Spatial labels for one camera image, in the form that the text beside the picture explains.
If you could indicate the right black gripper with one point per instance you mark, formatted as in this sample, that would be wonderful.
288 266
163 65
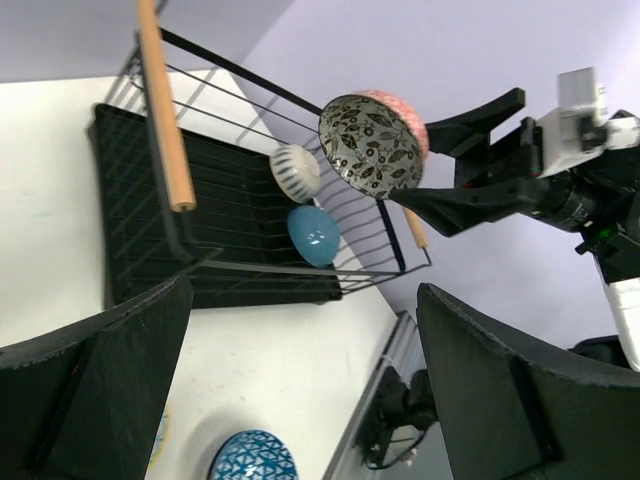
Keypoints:
490 178

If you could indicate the left wooden rack handle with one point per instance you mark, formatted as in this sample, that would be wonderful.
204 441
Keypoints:
174 161

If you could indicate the black wire dish rack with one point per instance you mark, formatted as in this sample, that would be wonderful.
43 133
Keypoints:
234 246

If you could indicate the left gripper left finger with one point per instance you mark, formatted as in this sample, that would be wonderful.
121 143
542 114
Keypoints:
85 401

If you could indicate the blue triangle pattern bowl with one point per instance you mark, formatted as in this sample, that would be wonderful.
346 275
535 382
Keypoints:
253 455

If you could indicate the yellow blue sun bowl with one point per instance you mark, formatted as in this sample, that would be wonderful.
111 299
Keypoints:
160 438

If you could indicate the white blue-striped bowl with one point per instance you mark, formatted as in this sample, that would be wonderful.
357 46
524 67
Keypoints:
296 171

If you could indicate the aluminium mounting rail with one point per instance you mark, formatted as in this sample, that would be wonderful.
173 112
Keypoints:
400 352

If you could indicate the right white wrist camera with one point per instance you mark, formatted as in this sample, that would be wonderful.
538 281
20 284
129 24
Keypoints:
579 129

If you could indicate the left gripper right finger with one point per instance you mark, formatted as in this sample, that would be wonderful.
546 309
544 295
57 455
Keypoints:
512 406

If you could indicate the right wooden rack handle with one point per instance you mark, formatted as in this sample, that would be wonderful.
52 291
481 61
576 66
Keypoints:
415 225

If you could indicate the wooden rack handle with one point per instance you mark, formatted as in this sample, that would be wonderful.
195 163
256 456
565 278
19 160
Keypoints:
415 225
174 161

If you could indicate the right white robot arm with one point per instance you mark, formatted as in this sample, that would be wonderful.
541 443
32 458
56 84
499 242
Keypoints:
577 171

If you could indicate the plain blue bowl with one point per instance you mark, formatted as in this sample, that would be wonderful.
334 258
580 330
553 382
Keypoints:
314 234

